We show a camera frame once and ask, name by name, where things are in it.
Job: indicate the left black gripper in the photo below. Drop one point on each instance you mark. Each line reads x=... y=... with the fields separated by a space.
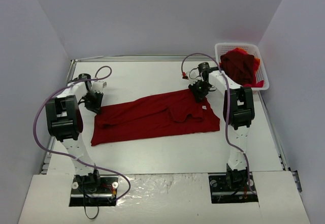
x=94 y=101

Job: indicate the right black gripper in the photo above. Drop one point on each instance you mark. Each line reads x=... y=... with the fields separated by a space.
x=199 y=92

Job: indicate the red t shirt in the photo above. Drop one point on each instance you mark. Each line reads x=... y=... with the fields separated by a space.
x=161 y=115

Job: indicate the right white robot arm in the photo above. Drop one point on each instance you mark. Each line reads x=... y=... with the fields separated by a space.
x=238 y=113

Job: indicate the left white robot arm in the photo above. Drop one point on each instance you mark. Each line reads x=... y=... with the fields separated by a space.
x=65 y=123

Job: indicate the white plastic basket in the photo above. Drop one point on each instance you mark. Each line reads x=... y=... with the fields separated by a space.
x=223 y=48

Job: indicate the dark red shirt in basket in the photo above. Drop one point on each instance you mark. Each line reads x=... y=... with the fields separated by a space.
x=227 y=64

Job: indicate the orange shirt in basket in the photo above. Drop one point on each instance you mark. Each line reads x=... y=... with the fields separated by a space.
x=246 y=67

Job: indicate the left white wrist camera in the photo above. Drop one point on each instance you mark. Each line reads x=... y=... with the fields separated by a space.
x=98 y=86

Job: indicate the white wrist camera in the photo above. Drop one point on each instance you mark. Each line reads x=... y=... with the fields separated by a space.
x=98 y=86
x=191 y=77

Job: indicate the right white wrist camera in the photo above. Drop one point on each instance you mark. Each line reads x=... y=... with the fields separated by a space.
x=191 y=77

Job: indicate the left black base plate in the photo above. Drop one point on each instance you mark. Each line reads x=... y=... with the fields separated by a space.
x=103 y=195

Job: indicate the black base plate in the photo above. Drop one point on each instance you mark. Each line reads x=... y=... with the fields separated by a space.
x=221 y=192
x=103 y=195

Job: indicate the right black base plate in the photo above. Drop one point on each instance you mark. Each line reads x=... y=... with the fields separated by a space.
x=221 y=192

